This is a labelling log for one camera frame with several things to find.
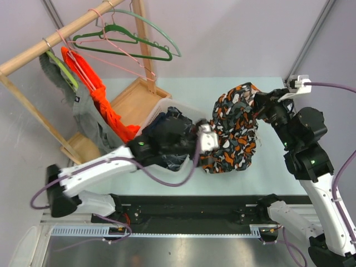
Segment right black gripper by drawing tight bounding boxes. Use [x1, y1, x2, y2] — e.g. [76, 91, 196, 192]
[247, 88, 296, 149]

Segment orange camouflage patterned shorts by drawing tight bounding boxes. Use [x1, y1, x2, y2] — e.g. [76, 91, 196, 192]
[200, 82, 260, 174]

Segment pink wire hanger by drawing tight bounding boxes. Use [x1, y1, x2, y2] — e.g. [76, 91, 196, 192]
[66, 8, 157, 82]

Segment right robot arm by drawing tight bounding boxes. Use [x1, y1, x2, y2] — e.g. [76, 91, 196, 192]
[253, 88, 355, 266]

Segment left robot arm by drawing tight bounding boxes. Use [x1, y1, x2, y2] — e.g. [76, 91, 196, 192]
[44, 117, 218, 223]

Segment dark patterned shorts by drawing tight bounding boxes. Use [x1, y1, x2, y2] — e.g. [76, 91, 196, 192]
[162, 106, 193, 172]

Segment dark green hanger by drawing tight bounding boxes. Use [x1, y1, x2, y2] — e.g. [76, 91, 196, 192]
[72, 24, 173, 62]

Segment lime green hanger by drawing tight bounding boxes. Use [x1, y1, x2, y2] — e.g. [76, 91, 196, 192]
[46, 51, 78, 92]

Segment light green notched hanger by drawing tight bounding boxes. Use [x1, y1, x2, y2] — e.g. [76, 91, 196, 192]
[96, 0, 182, 58]

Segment pink hanger holding orange garment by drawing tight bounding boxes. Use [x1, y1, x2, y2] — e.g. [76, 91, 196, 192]
[56, 29, 96, 91]

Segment white plastic laundry basket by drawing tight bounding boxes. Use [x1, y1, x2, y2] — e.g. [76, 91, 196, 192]
[136, 98, 207, 176]

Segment wooden clothes rack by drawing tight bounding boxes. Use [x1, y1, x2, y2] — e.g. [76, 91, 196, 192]
[1, 1, 171, 164]

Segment grey garment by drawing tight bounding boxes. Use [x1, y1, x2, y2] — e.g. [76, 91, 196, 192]
[38, 53, 123, 154]

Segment orange garment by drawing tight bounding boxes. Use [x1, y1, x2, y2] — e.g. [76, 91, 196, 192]
[61, 47, 140, 143]

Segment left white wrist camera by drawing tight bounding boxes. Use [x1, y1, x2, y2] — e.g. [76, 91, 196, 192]
[197, 124, 219, 153]

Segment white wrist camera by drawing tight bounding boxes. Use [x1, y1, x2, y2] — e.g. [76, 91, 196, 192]
[197, 124, 219, 153]
[278, 75, 312, 102]

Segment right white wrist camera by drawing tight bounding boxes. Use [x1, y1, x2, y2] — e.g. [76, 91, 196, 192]
[278, 75, 312, 102]

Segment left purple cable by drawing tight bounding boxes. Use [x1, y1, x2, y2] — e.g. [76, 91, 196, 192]
[29, 133, 202, 248]

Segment purple cable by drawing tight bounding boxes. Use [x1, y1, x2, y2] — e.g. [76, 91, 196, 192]
[278, 80, 356, 267]
[29, 133, 202, 248]

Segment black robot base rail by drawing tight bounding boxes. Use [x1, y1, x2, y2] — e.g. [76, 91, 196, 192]
[90, 195, 312, 237]

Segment aluminium frame post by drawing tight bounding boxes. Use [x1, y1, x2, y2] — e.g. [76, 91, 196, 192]
[282, 0, 338, 84]

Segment white slotted cable duct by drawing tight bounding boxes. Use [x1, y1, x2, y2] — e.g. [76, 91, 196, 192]
[51, 226, 261, 239]

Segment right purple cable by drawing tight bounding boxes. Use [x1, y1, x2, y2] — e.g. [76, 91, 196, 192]
[278, 80, 356, 267]

